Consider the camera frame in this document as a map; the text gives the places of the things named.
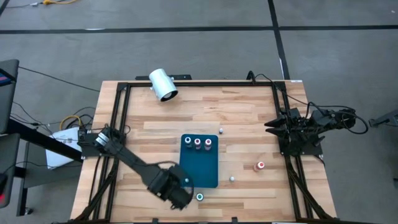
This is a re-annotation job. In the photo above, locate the blue plastic bin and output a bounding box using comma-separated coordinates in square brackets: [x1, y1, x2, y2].
[179, 134, 220, 189]

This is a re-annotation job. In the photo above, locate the black diagonal beam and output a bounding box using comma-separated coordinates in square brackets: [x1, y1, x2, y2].
[6, 118, 83, 162]

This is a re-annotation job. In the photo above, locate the yellow floor cable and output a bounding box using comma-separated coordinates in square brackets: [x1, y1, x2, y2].
[42, 0, 78, 6]

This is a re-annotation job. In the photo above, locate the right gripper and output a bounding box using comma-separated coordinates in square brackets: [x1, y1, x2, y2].
[264, 108, 315, 147]

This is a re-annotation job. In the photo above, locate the white paper box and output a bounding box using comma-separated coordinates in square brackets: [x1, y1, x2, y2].
[45, 126, 83, 170]

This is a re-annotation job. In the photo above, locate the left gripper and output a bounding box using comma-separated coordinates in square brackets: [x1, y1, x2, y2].
[148, 164, 194, 211]

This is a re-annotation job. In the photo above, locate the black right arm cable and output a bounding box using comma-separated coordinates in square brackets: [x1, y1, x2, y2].
[247, 70, 369, 135]

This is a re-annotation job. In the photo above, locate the grey chair panel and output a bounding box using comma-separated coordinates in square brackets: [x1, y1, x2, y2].
[0, 133, 21, 209]
[0, 58, 20, 134]

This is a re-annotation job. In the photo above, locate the black lamp mount bar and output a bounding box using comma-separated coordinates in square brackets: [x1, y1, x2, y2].
[136, 74, 193, 81]

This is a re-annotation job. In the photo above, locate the black aluminium table frame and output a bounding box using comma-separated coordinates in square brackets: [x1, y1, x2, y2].
[74, 80, 336, 224]

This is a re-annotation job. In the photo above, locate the grey floor stand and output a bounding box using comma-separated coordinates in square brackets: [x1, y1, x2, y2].
[368, 108, 398, 128]

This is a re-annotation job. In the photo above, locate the black floor cable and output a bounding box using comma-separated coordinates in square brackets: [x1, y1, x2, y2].
[18, 66, 101, 93]

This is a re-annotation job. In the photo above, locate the white cylindrical camera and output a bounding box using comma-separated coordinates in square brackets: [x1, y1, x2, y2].
[148, 68, 179, 103]

